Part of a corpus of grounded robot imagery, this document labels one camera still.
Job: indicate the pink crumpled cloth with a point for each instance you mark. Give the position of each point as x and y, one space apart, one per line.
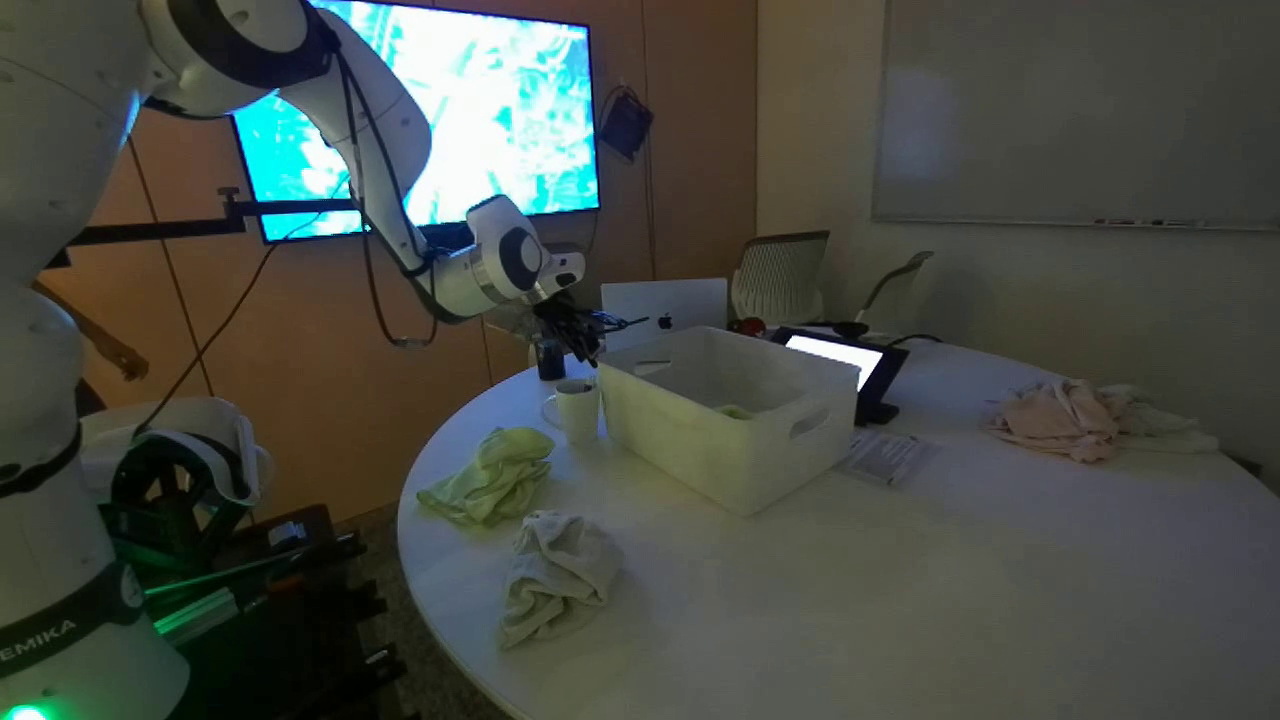
1062 424

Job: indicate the pale crumpled cloth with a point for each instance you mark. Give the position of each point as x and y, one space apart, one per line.
1162 419

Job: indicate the black equipment cart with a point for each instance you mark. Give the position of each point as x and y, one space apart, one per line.
306 625

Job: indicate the clear plastic packet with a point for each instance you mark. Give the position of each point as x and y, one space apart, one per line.
886 456

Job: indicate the white panel with dark logo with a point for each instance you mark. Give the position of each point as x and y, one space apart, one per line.
661 300

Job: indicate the black tablet with lit screen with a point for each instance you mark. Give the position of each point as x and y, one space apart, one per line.
832 359

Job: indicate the white ceramic mug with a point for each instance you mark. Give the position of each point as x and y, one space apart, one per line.
578 419

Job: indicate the white terry cloth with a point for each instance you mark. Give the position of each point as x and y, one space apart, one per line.
553 573

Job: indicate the light green cloth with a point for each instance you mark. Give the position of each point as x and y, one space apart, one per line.
487 481

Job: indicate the wall whiteboard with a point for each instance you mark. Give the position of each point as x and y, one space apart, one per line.
1067 105

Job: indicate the black wall mounted device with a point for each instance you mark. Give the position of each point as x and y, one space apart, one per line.
627 121

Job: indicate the white plastic storage box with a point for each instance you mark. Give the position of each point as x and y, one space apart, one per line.
745 442

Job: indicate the wall television screen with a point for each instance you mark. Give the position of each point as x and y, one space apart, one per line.
505 105

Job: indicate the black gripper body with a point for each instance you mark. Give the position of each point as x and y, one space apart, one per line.
563 313

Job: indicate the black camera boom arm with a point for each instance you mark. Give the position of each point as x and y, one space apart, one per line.
203 223

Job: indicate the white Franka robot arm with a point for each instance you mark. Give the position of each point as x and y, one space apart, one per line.
67 80

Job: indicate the white rounded headset device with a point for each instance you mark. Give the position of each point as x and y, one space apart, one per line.
213 424

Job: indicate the grey office chair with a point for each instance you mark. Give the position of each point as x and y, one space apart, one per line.
783 281

